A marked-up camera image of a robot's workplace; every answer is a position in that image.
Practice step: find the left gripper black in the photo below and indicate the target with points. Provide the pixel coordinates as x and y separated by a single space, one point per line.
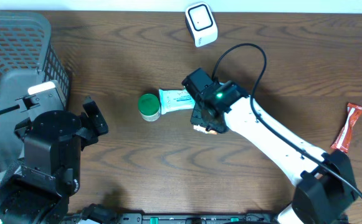
87 135

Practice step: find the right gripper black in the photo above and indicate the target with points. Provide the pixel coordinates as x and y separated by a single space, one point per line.
195 117

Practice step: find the small orange carton box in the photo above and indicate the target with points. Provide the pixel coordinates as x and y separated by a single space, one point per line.
203 130

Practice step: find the light blue wipes pack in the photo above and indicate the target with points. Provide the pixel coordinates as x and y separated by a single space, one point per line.
174 100

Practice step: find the green lid jar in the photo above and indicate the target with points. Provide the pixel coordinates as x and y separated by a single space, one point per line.
149 107

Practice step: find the red Top snack bar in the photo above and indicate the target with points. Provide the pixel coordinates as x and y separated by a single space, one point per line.
343 140

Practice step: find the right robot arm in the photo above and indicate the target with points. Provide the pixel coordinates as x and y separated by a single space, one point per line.
323 182

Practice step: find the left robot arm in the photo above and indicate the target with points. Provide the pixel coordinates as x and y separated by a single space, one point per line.
36 188

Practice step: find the white barcode scanner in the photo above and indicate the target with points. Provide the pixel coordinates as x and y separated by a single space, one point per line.
201 24

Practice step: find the grey plastic mesh basket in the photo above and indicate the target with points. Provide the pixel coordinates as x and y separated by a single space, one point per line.
27 58

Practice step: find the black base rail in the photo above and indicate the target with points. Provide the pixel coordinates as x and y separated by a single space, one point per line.
95 214

